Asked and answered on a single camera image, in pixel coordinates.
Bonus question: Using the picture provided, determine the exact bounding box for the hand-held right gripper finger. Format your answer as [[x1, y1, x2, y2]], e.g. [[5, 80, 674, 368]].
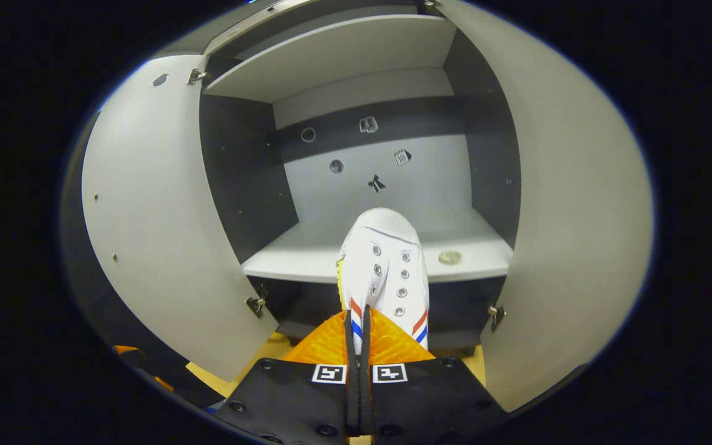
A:
[[361, 304, 508, 445], [214, 309, 363, 445]]

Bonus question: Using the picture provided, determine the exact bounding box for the white striped shoe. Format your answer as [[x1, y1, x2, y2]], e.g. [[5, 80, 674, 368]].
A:
[[336, 207, 431, 353]]

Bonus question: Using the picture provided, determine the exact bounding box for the white shoe cabinet door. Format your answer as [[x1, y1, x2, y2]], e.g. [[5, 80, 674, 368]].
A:
[[436, 0, 655, 413], [81, 54, 279, 383]]

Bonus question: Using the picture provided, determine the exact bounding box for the white shoe cabinet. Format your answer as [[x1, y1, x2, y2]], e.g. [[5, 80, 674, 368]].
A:
[[198, 0, 523, 356]]

